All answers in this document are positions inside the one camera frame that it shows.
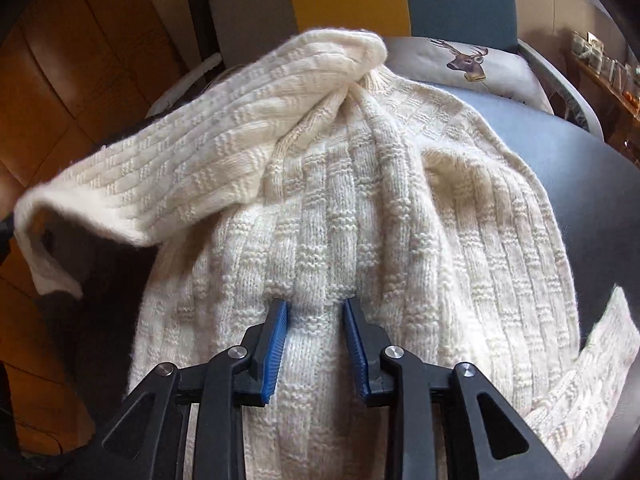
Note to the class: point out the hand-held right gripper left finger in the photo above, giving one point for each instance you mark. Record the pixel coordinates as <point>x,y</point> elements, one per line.
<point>277,350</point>

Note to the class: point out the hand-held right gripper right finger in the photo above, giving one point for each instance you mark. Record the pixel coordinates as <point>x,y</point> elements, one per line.
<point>355,355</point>

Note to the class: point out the white knit sweater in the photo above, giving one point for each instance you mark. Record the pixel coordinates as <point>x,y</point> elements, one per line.
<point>325,210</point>

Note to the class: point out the deer print pillow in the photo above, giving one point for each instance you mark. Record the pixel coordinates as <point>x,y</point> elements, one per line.
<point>500,75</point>

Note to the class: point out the black stand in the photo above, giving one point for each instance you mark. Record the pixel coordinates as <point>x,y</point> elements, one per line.
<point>200,20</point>

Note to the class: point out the wooden shelf with clutter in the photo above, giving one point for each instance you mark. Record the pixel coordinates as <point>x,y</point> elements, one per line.
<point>607,86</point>

